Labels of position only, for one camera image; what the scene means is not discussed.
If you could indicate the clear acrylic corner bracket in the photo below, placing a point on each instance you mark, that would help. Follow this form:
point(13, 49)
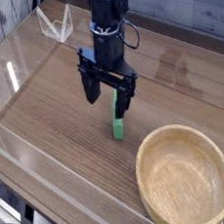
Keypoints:
point(59, 31)

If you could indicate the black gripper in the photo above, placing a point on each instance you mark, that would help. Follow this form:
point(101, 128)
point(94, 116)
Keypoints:
point(105, 63)

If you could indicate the clear acrylic enclosure wall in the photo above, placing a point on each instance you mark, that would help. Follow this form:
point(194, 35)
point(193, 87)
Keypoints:
point(58, 193)

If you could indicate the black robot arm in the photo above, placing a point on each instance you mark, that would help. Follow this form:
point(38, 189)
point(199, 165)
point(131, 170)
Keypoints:
point(107, 12)

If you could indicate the wooden bowl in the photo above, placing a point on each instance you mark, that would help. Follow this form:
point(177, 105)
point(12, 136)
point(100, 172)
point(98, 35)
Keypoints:
point(180, 175)

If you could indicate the green rectangular stick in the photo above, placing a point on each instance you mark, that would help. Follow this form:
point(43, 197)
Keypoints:
point(117, 124)

